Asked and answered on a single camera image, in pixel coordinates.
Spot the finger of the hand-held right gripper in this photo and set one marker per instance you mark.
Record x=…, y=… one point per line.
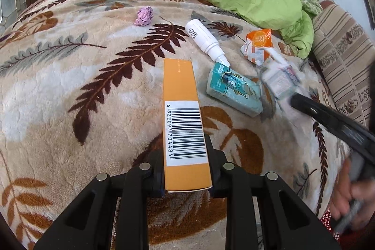
x=328, y=118

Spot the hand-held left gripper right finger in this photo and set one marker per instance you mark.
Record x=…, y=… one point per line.
x=218, y=176

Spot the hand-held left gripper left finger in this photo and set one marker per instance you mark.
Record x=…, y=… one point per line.
x=146, y=179

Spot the white medicine box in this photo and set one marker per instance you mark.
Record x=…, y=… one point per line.
x=279, y=80

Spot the red plastic basket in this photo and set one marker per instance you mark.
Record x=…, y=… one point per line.
x=326, y=219

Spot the teal tissue pack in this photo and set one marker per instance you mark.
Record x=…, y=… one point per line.
x=231, y=87

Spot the orange barcode box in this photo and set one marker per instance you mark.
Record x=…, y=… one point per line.
x=180, y=86

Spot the orange wrapper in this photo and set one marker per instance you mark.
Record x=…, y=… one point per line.
x=259, y=39

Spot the white plastic bottle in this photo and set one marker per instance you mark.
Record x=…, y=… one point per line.
x=202, y=39

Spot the pink plastic bag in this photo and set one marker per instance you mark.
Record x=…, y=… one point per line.
x=143, y=16

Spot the person's right hand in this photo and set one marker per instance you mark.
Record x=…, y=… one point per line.
x=341, y=194

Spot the striped floral cushion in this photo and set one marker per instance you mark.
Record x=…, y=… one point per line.
x=342, y=48

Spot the leaf print fleece blanket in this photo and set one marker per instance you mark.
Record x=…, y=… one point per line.
x=73, y=62

